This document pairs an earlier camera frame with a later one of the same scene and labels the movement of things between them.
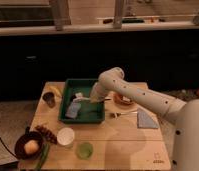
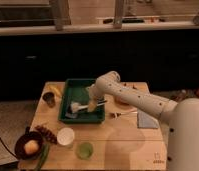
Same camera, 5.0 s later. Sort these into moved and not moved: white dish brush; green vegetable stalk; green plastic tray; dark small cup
Moved: white dish brush
Not moved: dark small cup; green vegetable stalk; green plastic tray
